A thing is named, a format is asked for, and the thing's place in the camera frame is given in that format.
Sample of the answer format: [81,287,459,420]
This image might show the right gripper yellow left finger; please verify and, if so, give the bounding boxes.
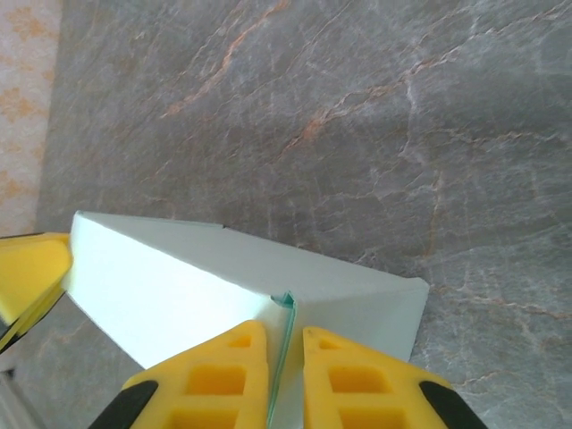
[88,319,272,429]

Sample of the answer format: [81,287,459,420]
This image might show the light teal paper box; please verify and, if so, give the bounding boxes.
[64,209,430,429]

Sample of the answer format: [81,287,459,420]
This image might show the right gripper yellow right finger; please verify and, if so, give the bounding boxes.
[302,325,486,429]

